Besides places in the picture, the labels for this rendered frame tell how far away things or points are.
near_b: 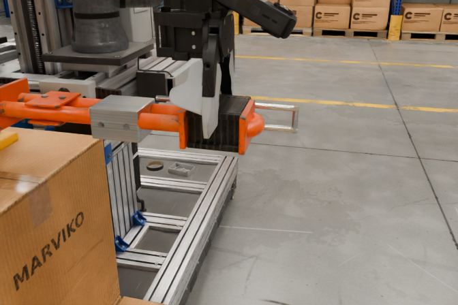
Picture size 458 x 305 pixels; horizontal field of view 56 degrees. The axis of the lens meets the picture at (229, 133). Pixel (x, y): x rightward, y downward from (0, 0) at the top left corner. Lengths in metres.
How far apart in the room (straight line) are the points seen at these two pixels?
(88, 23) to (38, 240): 0.62
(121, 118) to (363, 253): 1.72
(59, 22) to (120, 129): 0.88
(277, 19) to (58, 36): 1.00
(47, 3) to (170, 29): 0.89
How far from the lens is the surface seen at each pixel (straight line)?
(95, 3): 1.18
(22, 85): 0.71
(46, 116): 0.63
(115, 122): 0.58
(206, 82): 0.50
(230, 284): 1.91
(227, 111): 0.53
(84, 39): 1.19
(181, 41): 0.52
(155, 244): 1.80
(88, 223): 0.88
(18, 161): 0.83
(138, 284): 1.63
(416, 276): 2.11
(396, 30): 7.69
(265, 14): 0.50
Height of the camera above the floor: 1.27
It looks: 22 degrees down
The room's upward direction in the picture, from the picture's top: straight up
